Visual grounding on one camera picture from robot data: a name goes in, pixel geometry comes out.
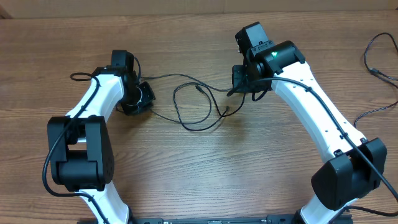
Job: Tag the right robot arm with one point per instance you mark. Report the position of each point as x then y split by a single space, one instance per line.
352 164

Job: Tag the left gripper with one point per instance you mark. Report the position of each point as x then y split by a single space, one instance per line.
149 98

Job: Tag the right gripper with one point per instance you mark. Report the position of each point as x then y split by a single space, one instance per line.
240 85

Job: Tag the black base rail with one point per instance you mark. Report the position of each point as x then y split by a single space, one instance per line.
214 221

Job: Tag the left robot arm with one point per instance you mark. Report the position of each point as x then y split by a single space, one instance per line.
80 162

